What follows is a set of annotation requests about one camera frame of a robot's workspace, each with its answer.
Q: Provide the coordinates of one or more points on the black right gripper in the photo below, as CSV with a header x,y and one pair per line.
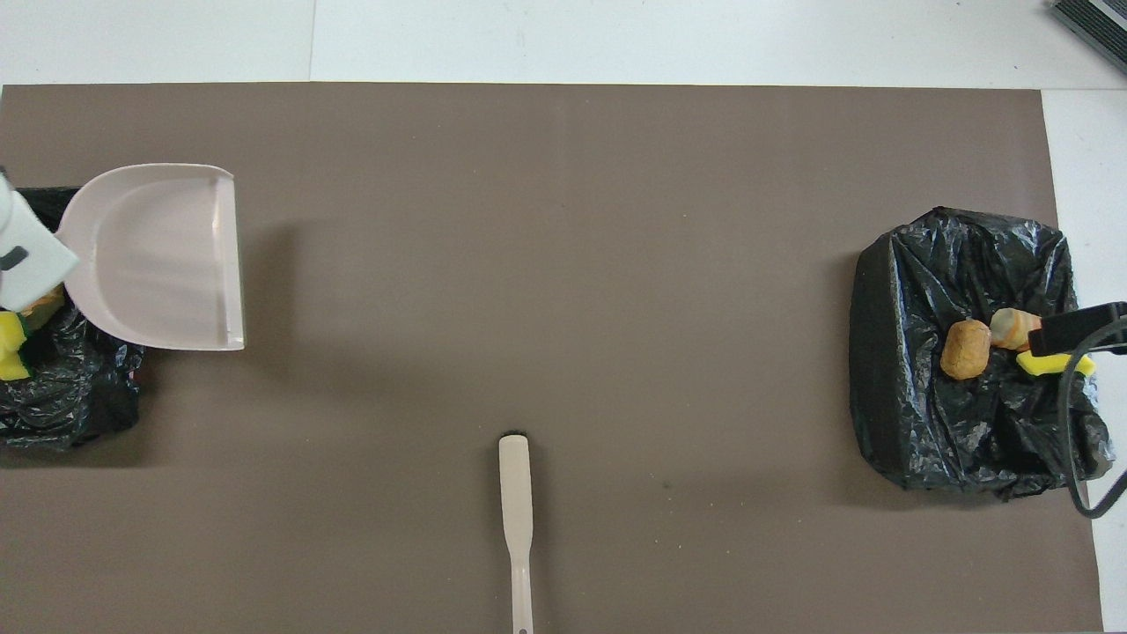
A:
x,y
1118,321

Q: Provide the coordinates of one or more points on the small yellow green sponge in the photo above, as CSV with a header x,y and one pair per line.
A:
x,y
1048,364

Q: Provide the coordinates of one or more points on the beige orange foam lump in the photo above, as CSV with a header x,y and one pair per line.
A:
x,y
1012,328

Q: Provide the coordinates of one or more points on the brown bread-like lump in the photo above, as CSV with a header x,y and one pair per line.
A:
x,y
966,350

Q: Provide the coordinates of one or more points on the beige brush black bristles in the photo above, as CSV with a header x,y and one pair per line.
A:
x,y
516,493

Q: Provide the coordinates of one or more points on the beige plastic dustpan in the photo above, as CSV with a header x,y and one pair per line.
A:
x,y
158,255

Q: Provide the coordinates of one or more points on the large yellow sponge piece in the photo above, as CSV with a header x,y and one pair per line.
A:
x,y
12,363

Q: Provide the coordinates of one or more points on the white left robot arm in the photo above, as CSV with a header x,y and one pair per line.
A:
x,y
26,251

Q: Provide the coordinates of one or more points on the black bagged trash bin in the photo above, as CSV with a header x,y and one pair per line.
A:
x,y
916,405

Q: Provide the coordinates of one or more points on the black bagged bin pink patch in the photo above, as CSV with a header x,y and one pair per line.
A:
x,y
79,396

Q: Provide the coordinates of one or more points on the dark grey ribbed device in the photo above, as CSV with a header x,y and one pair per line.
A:
x,y
1096,22

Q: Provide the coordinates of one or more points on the brown table mat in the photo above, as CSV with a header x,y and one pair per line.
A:
x,y
563,264

